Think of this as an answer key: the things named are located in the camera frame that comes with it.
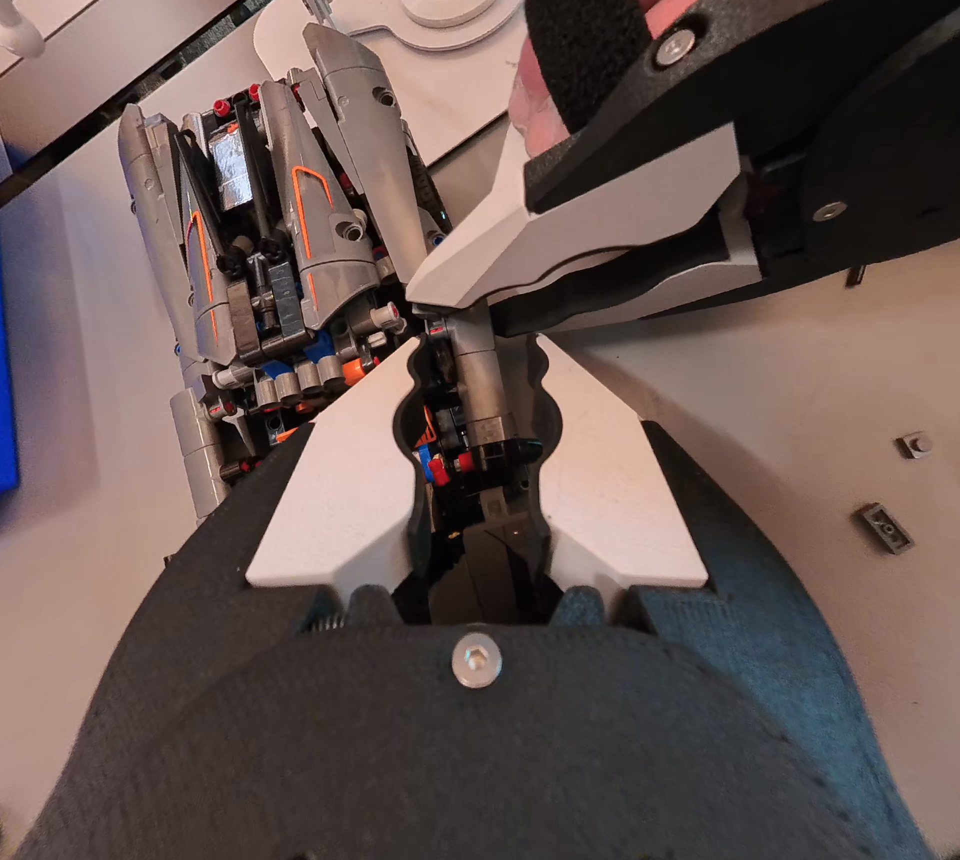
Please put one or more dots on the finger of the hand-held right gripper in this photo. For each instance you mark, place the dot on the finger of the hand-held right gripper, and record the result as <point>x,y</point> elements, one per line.
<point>562,230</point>
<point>675,282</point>

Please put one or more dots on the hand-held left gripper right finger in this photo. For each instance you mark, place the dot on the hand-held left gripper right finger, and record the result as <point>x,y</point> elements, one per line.
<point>622,500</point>

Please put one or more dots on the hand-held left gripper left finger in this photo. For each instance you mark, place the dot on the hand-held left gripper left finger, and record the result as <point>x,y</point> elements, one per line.
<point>337,500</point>

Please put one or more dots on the grey lego car model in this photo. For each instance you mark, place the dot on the grey lego car model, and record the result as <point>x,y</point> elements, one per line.
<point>330,215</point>

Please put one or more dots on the scattered small lego pieces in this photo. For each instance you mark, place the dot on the scattered small lego pieces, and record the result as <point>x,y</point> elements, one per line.
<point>885,526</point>

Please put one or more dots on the blue plastic storage bin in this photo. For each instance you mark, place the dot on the blue plastic storage bin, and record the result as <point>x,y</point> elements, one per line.
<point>7,350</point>

